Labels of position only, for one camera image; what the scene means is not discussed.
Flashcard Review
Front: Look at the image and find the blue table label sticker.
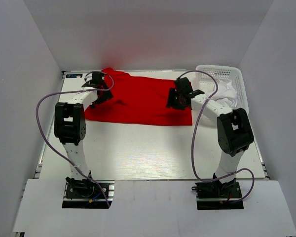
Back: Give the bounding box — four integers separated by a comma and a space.
66, 74, 83, 79

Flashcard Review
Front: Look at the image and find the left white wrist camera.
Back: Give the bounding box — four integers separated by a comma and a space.
84, 75, 92, 84

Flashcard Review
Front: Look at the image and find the white plastic basket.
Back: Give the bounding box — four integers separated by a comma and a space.
192, 65, 249, 113

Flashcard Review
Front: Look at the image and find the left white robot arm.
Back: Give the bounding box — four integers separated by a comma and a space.
54, 71, 114, 180

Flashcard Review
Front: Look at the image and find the white t shirt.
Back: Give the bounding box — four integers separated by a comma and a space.
212, 79, 238, 109

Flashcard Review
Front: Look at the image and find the red t shirt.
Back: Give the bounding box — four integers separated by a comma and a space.
84, 68, 192, 126

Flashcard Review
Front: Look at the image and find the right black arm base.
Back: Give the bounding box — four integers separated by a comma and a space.
191, 181, 244, 210

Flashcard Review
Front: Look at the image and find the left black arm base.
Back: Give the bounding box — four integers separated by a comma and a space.
62, 177, 114, 209

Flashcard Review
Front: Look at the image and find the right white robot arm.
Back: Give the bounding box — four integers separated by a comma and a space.
167, 77, 254, 197

